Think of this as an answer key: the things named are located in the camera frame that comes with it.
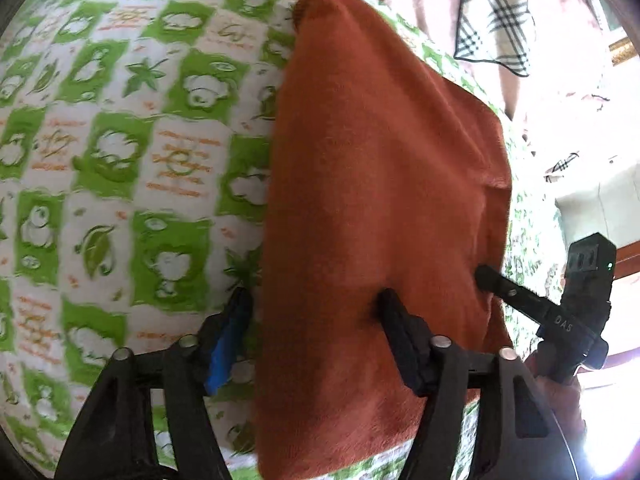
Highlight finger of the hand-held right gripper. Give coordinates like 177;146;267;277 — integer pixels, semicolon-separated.
474;265;562;330

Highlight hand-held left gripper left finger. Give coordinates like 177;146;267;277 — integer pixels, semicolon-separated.
52;287;256;480

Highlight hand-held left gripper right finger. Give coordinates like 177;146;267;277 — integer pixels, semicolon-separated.
377;287;557;480

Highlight orange knit sweater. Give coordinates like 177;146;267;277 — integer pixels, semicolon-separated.
252;0;516;480

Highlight person's right hand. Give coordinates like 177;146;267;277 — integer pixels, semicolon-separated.
525;345;588;463

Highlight green checkered quilt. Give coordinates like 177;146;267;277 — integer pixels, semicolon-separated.
0;0;507;480

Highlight pink heart-print duvet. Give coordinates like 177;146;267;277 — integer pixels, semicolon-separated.
340;0;617;128

